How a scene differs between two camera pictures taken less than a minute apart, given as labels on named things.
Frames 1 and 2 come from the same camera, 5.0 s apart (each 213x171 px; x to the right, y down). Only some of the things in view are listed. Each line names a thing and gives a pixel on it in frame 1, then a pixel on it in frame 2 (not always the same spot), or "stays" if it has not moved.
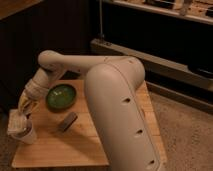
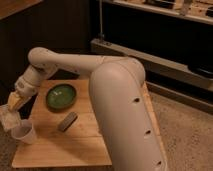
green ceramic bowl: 61,97 stays
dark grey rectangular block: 68,122 stays
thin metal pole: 101,36 stays
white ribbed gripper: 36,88 → 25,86
